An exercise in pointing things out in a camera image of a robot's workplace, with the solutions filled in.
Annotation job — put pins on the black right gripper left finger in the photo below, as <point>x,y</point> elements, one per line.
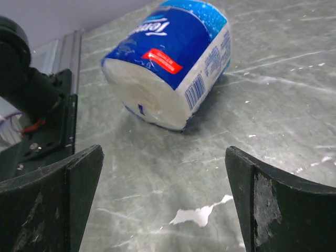
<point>47,209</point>

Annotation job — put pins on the blue tissue roll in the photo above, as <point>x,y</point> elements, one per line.
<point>165,68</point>

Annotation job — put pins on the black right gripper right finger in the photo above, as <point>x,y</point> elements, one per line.
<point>279,211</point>

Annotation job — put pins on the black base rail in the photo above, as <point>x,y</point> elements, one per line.
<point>46,140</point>

